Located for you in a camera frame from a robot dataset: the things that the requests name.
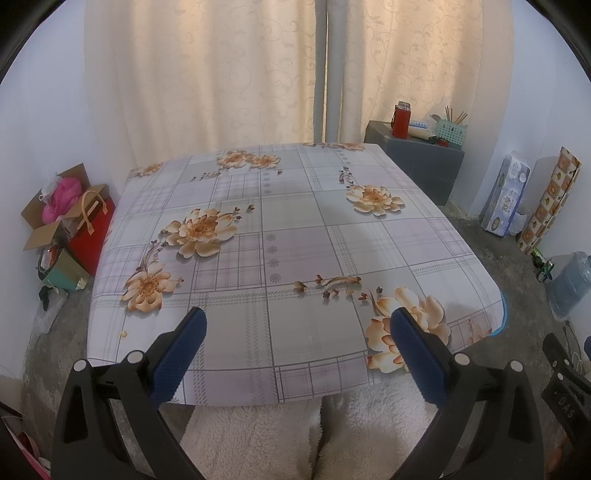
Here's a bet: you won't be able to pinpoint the pink printed bag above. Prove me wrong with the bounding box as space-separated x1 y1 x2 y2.
0 401 51 480

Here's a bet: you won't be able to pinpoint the clear plastic bag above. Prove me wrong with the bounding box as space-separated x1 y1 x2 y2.
37 286 70 334

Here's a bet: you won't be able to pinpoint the pink cloth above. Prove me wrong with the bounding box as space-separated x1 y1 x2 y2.
41 179 81 222

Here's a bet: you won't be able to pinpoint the teal perforated basket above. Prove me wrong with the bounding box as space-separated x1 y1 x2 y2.
436 119 467 147

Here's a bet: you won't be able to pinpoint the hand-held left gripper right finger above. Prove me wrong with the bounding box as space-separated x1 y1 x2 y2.
389 307 555 480

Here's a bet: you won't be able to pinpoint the blue water jug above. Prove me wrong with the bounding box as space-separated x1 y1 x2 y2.
547 251 591 321

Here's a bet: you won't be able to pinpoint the floral checked tablecloth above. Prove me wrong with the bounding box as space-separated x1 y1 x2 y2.
87 142 504 407

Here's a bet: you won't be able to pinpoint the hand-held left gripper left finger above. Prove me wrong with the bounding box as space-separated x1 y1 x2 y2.
51 306 208 480

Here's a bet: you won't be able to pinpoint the grey cabinet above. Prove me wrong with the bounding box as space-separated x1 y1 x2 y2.
364 120 465 206

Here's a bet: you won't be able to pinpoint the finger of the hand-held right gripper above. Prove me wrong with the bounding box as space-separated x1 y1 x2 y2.
542 332 583 376

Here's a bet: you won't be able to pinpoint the white fleece pants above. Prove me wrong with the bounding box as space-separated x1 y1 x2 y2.
180 378 444 480

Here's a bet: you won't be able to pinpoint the red thermos flask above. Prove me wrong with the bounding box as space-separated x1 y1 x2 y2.
392 102 411 139

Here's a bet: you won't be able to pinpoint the teal paper box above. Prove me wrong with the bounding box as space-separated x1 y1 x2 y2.
39 247 90 291

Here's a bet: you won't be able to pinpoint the red gift bag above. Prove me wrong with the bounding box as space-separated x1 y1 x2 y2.
68 184 116 276

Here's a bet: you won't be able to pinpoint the small green glass bottle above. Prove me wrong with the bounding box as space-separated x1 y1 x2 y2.
531 248 554 282

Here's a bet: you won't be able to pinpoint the open cardboard box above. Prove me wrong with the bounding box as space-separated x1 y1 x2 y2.
21 163 90 252

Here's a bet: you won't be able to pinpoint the patterned wrapping paper roll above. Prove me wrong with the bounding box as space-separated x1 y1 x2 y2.
516 147 581 254

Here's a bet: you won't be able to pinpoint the toilet paper pack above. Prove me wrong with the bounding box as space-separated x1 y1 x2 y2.
480 151 531 236

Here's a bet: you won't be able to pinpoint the cream patterned curtain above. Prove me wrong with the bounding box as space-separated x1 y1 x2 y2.
325 0 514 145
83 0 324 162

